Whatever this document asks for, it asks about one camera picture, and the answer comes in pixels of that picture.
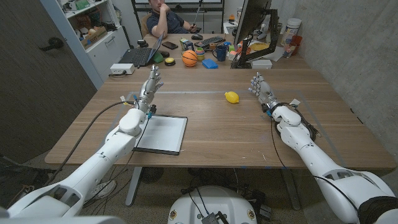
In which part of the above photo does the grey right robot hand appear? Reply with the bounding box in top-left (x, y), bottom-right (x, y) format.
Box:
top-left (248, 72), bottom-right (280, 113)

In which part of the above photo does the grey table leg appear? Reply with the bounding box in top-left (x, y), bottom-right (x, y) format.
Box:
top-left (281, 167), bottom-right (302, 211)
top-left (125, 166), bottom-right (144, 207)

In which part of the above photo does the tan office chair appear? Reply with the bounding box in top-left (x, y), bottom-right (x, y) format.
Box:
top-left (140, 12), bottom-right (150, 38)

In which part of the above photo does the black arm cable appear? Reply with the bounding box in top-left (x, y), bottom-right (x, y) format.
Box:
top-left (269, 102), bottom-right (320, 142)
top-left (46, 101), bottom-right (137, 187)

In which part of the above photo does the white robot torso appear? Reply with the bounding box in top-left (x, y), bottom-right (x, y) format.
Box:
top-left (167, 185), bottom-right (258, 224)

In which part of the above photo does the white labelled canister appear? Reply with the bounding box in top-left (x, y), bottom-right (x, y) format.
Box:
top-left (280, 17), bottom-right (302, 47)

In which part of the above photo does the white shoe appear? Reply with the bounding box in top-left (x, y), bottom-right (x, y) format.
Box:
top-left (85, 179), bottom-right (118, 202)

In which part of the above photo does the white power box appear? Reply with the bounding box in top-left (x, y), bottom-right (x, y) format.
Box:
top-left (109, 63), bottom-right (136, 75)

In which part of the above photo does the red cup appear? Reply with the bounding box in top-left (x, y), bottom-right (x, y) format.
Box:
top-left (290, 34), bottom-right (303, 56)

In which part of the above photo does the orange mini basketball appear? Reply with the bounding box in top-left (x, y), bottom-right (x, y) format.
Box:
top-left (182, 50), bottom-right (198, 68)

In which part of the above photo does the black computer monitor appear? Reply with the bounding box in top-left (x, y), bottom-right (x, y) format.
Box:
top-left (233, 0), bottom-right (273, 46)

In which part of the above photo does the colourful small carton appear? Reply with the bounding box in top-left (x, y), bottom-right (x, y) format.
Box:
top-left (180, 38), bottom-right (195, 52)

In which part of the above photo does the person in dark polo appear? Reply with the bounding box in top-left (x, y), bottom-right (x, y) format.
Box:
top-left (146, 0), bottom-right (200, 39)

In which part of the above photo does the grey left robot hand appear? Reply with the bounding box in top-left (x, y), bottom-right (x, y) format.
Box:
top-left (134, 64), bottom-right (165, 113)

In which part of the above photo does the black door handle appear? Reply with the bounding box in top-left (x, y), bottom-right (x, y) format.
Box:
top-left (39, 36), bottom-right (65, 52)

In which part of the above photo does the yellow plate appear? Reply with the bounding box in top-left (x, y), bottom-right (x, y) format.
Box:
top-left (248, 42), bottom-right (271, 52)

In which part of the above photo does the small black-framed whiteboard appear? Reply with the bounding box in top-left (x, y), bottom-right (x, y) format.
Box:
top-left (132, 113), bottom-right (188, 156)

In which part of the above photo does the black bag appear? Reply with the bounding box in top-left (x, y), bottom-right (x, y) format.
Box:
top-left (0, 154), bottom-right (60, 212)

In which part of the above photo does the black keyboard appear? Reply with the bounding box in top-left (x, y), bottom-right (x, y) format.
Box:
top-left (195, 35), bottom-right (225, 49)

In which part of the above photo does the large wall whiteboard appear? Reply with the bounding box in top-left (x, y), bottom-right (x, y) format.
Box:
top-left (131, 0), bottom-right (225, 14)

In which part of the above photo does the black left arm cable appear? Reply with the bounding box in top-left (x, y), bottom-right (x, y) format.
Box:
top-left (46, 101), bottom-right (137, 187)

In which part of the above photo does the cardboard box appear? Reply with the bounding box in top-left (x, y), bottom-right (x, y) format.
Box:
top-left (80, 26), bottom-right (108, 50)

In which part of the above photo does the white flat box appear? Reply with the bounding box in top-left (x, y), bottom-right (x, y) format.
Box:
top-left (251, 58), bottom-right (273, 70)

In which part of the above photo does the blue flat block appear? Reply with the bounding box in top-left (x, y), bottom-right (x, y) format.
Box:
top-left (201, 58), bottom-right (219, 70)

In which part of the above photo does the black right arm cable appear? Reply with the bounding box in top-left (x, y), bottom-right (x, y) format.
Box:
top-left (269, 102), bottom-right (320, 142)

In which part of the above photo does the yellow toy lemon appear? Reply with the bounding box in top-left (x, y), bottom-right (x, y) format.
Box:
top-left (224, 91), bottom-right (240, 105)

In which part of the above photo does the white shelf cabinet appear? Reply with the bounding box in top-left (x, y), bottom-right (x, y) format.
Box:
top-left (40, 0), bottom-right (131, 90)

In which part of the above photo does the dark blue mug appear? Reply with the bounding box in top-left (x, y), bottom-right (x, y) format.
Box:
top-left (212, 44), bottom-right (228, 62)

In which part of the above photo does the black grabber stick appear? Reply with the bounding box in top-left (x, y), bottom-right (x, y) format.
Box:
top-left (192, 0), bottom-right (204, 30)

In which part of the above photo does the dark open laptop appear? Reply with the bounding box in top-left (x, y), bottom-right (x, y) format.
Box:
top-left (118, 30), bottom-right (165, 68)

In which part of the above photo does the black round floor fan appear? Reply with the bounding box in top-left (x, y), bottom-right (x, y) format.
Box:
top-left (139, 167), bottom-right (165, 184)

